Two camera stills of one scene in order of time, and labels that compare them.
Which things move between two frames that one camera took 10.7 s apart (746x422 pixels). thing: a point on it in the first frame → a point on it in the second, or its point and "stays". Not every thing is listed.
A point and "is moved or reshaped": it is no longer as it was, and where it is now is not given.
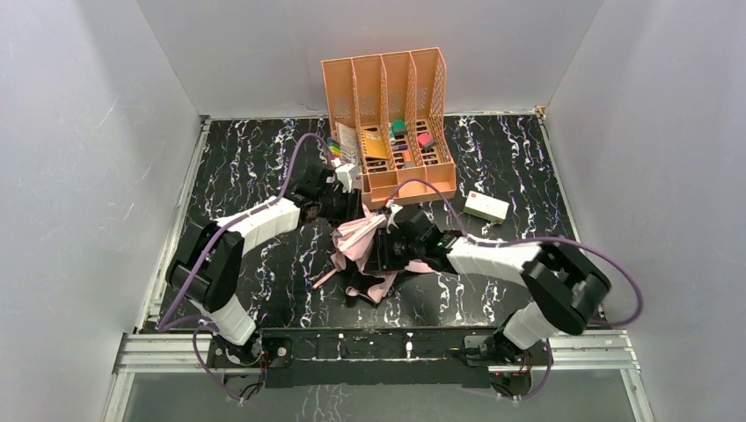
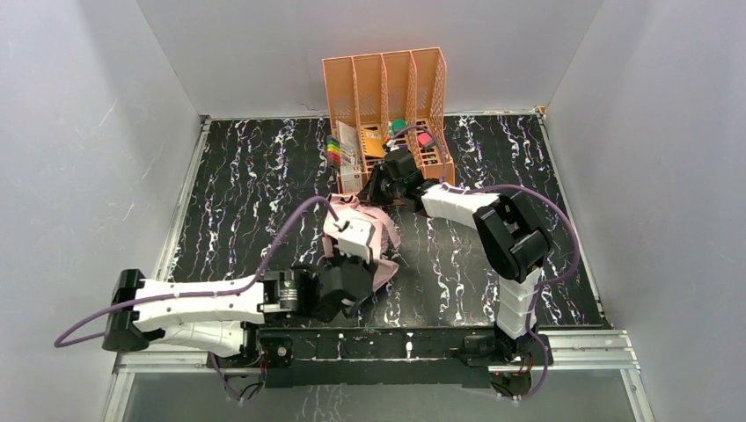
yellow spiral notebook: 374,144 stays
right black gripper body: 383,254 → 380,185
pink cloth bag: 354,252 is moved or reshaped
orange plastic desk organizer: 387,114 stays
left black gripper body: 352,202 → 345,263
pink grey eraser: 426,141 stays
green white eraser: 398,127 stays
